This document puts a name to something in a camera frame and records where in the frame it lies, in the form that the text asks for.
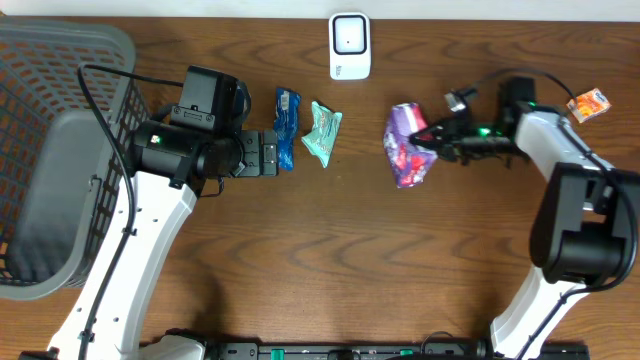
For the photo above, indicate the orange small carton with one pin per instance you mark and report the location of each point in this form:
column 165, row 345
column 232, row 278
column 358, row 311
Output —
column 589, row 105

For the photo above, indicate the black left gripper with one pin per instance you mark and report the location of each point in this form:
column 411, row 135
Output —
column 269, row 153

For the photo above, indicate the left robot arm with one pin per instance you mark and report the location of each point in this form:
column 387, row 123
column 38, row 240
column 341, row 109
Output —
column 171, row 165

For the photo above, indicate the red purple Carefree pad pack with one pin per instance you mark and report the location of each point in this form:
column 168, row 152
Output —
column 409, row 163

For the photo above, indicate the green tissue pack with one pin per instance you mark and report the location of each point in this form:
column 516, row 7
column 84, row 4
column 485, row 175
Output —
column 321, row 139

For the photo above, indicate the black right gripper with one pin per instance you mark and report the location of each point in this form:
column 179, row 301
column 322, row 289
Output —
column 452, row 140

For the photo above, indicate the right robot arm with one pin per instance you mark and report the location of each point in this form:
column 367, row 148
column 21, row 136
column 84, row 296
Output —
column 585, row 236

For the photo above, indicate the grey plastic basket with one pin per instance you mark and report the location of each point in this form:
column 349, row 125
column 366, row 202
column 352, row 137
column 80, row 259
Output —
column 66, row 89

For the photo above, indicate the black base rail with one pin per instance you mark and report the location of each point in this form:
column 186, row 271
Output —
column 350, row 351

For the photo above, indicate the blue snack packet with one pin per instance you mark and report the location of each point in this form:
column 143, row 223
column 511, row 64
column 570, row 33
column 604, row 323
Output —
column 286, row 125

